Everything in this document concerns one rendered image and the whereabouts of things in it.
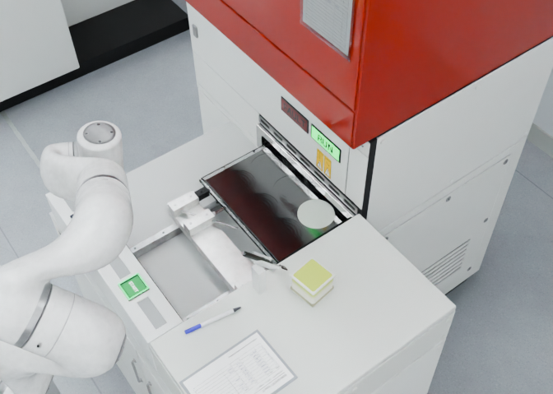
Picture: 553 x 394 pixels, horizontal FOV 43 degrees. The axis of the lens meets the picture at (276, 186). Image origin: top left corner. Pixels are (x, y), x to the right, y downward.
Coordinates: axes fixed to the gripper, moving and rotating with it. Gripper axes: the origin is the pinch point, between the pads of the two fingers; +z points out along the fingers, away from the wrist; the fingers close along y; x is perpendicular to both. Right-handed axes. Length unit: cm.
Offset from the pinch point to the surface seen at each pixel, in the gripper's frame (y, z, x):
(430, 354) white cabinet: -51, 25, 62
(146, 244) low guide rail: -16.3, 26.3, -9.8
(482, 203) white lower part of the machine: -117, 38, 35
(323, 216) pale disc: -54, 15, 18
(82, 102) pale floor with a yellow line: -81, 113, -157
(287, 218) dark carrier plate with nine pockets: -47, 17, 12
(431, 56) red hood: -69, -37, 26
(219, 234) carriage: -31.2, 20.8, 2.5
